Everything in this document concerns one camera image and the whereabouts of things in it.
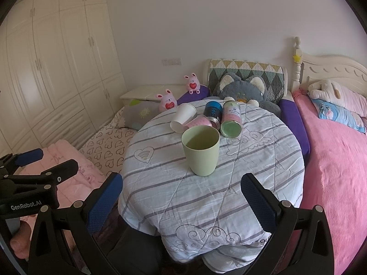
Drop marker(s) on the pink bunny toy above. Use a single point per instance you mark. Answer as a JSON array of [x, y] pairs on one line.
[[192, 84], [167, 101]]

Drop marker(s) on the grey sun print pillow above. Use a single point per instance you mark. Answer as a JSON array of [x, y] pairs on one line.
[[134, 114]]

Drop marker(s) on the pink and green can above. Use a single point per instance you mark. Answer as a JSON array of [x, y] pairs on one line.
[[231, 119]]

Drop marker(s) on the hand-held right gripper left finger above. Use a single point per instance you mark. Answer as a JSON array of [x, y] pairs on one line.
[[104, 203]]

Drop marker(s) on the diamond pattern quilted cover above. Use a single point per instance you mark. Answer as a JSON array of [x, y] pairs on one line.
[[272, 74]]

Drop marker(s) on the cream wardrobe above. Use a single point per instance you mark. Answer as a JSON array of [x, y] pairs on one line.
[[57, 63]]

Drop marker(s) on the cream nightstand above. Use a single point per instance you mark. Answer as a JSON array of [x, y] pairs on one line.
[[149, 90]]

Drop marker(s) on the light green plastic cup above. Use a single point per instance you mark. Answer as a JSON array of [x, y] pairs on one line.
[[200, 151]]

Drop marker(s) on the pink fleece blanket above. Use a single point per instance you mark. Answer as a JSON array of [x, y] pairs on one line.
[[338, 177]]

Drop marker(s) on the white and pink plush dog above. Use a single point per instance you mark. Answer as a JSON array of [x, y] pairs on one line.
[[325, 90]]

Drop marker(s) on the grey striped white quilt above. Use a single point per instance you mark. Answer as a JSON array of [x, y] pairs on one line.
[[172, 186]]

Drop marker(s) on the light pink quilt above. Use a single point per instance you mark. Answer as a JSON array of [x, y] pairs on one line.
[[71, 154]]

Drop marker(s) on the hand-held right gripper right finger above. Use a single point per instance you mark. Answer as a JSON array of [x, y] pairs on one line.
[[258, 203]]

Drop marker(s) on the purple mattress cover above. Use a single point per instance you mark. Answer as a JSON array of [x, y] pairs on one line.
[[295, 126]]

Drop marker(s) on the pink cup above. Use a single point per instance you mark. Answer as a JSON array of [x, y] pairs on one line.
[[198, 121]]

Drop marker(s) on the cream bed headboard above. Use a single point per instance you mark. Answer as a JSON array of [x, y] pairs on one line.
[[329, 66]]

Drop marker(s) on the white paper cup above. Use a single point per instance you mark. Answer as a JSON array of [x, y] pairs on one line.
[[183, 117]]

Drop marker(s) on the grey cat plush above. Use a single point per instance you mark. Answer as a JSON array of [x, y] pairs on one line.
[[243, 88]]

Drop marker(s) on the blue cartoon pillow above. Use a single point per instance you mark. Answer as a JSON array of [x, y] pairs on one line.
[[338, 113]]

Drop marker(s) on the person's left hand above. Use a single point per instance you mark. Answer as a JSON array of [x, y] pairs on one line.
[[20, 236]]

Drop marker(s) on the heart print sheet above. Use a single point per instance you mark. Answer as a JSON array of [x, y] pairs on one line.
[[109, 146]]

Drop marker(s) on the blue and black can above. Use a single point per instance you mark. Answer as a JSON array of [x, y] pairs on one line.
[[213, 111]]

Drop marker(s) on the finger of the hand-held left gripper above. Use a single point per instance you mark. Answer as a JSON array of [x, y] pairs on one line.
[[28, 156], [61, 169]]

